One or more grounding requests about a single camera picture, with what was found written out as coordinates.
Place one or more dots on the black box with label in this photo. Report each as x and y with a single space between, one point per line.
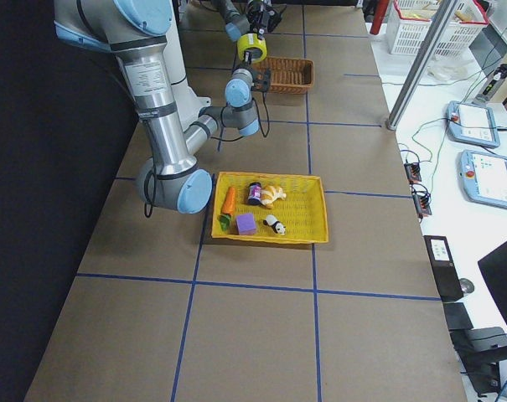
443 268

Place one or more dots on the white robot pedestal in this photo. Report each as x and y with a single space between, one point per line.
188 103

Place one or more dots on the yellow plastic basket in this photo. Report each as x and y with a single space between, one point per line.
303 212

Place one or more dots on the yellow tape roll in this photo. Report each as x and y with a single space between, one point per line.
252 42

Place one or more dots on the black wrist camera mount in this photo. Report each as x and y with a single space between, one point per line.
262 80

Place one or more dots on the teach pendant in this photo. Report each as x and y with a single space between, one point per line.
483 177
472 124

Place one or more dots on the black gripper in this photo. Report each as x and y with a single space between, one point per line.
248 55

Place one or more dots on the toy panda figure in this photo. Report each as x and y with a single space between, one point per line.
275 224

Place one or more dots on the upper teach pendant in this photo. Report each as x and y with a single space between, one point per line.
472 124

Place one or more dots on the purple foam cube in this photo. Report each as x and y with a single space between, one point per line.
246 224

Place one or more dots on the upper orange connector block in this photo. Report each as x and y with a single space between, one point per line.
413 172

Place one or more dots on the lower orange connector block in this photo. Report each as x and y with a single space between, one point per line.
422 200

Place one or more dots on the white plastic crate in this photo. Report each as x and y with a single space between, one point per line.
409 22

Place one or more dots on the toy croissant bread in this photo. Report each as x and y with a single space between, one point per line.
270 194

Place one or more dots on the orange toy carrot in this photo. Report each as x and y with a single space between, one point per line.
228 208

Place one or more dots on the brown wicker basket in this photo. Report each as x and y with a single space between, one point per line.
287 76

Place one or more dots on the purple drink can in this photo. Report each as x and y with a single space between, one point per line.
254 194

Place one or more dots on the aluminium frame post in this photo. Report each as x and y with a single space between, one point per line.
427 49

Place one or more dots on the lower teach pendant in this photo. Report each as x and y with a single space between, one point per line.
483 177

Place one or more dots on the orange connector block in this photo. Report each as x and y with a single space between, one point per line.
422 200
413 172

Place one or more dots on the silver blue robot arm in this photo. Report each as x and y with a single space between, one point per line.
143 37

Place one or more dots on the red cylinder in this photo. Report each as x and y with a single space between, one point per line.
381 8

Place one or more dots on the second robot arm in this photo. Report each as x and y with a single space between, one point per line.
259 17

